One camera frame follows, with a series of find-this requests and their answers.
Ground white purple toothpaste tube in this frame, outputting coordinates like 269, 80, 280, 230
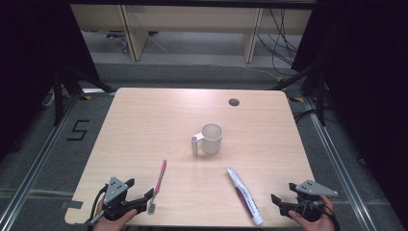
226, 167, 265, 226

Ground bundle of black cables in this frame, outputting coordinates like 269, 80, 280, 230
256, 8, 300, 77

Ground aluminium floor rail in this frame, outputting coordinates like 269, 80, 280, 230
0, 94, 81, 227
302, 96, 377, 231

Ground small coloured items under shelf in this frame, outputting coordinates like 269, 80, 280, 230
104, 30, 130, 54

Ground black floor cable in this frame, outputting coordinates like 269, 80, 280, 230
293, 108, 319, 125

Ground grey tape strip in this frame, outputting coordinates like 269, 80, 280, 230
60, 199, 85, 210

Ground right hand-held gripper black cable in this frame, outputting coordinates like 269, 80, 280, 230
296, 199, 342, 231

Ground white power strip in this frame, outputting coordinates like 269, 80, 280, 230
40, 90, 56, 109

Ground person's right hand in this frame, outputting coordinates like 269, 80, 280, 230
287, 194, 337, 231

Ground black metal stand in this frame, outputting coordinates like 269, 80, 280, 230
271, 64, 327, 127
52, 63, 117, 127

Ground hand-held gripper black cable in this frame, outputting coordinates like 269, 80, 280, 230
296, 199, 342, 231
89, 184, 110, 225

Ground light wooden shelf unit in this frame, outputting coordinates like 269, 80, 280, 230
69, 3, 314, 64

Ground left hand-held gripper black cable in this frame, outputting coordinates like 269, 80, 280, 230
89, 184, 110, 225

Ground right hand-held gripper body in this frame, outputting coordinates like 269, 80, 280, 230
288, 179, 339, 223

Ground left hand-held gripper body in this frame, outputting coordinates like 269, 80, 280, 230
101, 176, 148, 222

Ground pink toothbrush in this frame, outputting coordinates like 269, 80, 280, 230
147, 159, 167, 216

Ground white cup with holder handle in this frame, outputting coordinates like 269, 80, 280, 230
191, 122, 224, 157

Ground person's left hand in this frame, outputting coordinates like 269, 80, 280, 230
92, 198, 138, 231

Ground black curtain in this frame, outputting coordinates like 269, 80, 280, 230
291, 0, 408, 222
0, 0, 101, 163

